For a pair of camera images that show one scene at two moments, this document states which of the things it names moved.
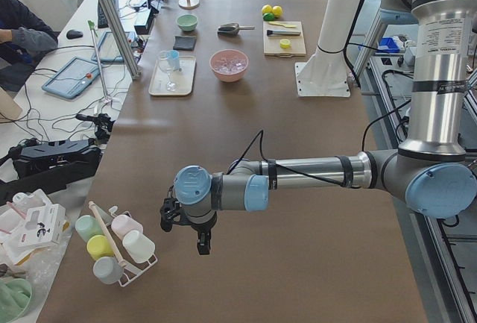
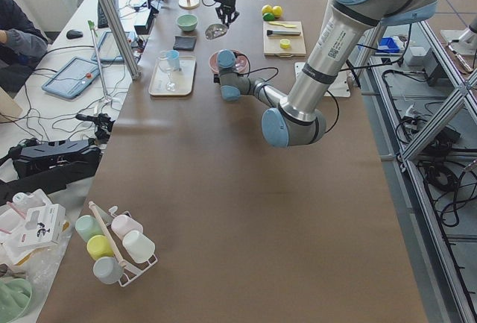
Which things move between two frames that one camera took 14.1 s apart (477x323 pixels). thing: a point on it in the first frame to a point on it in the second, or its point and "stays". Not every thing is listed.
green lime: (268, 16) stays
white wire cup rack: (131, 268) stays
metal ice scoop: (232, 29) to (215, 30)
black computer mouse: (72, 33) stays
